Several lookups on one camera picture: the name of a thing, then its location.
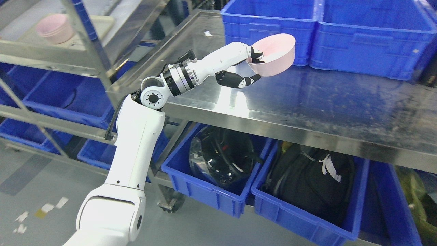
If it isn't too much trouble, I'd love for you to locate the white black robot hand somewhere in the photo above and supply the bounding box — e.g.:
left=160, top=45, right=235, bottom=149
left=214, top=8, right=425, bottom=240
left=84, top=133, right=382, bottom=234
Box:
left=186, top=42, right=264, bottom=88

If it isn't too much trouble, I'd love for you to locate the pink ikea bowl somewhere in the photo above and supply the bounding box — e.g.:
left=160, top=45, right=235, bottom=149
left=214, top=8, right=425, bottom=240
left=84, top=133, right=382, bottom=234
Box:
left=246, top=33, right=296, bottom=77

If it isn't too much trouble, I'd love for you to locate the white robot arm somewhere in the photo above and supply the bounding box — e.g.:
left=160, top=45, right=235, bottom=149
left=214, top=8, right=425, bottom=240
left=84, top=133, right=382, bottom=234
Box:
left=65, top=50, right=196, bottom=246

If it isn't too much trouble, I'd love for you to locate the stainless steel shelf rack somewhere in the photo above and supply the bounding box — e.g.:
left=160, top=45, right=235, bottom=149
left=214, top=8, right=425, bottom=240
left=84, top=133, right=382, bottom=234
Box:
left=0, top=0, right=192, bottom=212

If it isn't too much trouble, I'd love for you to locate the stack of pink bowls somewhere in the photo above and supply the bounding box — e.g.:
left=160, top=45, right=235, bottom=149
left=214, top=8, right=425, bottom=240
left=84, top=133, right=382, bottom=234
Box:
left=35, top=13, right=76, bottom=44

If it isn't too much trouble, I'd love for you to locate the blue crate top middle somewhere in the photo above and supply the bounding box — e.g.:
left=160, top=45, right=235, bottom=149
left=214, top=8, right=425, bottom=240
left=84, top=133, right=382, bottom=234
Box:
left=309, top=0, right=436, bottom=80

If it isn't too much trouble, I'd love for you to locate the blue crate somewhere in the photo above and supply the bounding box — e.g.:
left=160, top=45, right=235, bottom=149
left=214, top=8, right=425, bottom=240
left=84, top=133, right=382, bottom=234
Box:
left=309, top=0, right=436, bottom=80
left=221, top=0, right=324, bottom=66

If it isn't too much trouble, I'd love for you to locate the blue crate top left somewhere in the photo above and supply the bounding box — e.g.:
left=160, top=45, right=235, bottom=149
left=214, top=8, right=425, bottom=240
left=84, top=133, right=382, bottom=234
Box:
left=221, top=0, right=324, bottom=66

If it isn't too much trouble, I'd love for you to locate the black helmet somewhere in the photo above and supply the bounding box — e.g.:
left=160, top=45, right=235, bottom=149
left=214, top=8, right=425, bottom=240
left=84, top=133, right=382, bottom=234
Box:
left=189, top=126, right=264, bottom=189

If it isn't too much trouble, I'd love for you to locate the blue bin with helmet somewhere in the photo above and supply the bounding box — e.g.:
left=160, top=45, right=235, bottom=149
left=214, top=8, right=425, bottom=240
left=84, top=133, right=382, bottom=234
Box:
left=162, top=123, right=273, bottom=218

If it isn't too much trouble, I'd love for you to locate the beige plastic tray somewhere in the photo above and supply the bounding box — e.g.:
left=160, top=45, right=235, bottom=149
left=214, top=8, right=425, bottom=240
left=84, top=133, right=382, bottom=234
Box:
left=18, top=14, right=115, bottom=50

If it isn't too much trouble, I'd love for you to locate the black puma backpack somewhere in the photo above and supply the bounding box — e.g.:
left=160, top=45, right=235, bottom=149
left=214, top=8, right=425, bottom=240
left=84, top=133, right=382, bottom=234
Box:
left=261, top=144, right=355, bottom=226

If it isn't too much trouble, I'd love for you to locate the blue bin with backpack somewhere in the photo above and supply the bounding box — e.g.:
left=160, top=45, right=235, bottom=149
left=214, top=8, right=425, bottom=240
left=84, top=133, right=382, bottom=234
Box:
left=251, top=141, right=370, bottom=246

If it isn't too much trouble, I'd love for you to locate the stainless steel table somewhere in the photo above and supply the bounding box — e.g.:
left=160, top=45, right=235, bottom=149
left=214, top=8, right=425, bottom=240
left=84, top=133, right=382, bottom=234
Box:
left=107, top=10, right=437, bottom=174

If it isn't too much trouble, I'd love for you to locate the blue bin with bags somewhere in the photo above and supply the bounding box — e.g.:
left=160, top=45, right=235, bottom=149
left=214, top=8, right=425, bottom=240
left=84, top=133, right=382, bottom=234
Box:
left=360, top=161, right=423, bottom=246

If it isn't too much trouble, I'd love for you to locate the yellow green plastic bag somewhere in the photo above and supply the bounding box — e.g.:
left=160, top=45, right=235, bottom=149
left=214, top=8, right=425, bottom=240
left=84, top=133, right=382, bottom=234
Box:
left=395, top=166, right=437, bottom=246

